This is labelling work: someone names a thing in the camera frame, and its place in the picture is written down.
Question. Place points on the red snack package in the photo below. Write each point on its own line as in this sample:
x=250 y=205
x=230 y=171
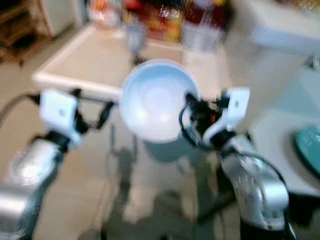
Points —
x=160 y=25

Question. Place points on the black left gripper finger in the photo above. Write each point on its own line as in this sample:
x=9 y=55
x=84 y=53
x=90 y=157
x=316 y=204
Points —
x=105 y=115

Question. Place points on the white rimmed low table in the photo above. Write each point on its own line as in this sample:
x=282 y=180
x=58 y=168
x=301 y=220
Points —
x=85 y=60

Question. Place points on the clear drinking glass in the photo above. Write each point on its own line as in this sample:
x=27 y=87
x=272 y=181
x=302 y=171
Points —
x=136 y=38

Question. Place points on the jar with orange label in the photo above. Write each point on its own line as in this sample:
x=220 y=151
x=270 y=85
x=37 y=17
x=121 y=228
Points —
x=105 y=14

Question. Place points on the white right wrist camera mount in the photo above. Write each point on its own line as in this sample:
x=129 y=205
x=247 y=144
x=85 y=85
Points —
x=235 y=107

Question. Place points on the white box appliance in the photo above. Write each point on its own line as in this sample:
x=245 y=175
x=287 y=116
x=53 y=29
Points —
x=285 y=27

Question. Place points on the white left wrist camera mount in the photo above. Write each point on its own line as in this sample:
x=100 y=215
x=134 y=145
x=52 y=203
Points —
x=60 y=111

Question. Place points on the teal plate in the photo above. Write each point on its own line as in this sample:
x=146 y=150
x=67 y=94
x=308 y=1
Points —
x=310 y=147

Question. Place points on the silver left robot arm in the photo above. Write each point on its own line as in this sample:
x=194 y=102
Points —
x=25 y=185

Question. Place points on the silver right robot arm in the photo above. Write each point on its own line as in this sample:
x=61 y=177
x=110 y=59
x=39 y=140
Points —
x=255 y=190

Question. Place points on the white cabinet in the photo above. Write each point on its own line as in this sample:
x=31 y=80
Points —
x=62 y=15

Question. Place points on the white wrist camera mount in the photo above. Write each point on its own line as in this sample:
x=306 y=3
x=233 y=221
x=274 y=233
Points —
x=235 y=107
x=60 y=111

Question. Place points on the brown wooden shelf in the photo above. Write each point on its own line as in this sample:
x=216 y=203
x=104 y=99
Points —
x=15 y=30

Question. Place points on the clear plastic bottle red drink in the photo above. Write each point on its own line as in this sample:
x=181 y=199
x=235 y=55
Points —
x=202 y=30

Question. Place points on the white round bowl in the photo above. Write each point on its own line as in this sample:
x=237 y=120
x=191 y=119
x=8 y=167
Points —
x=155 y=105

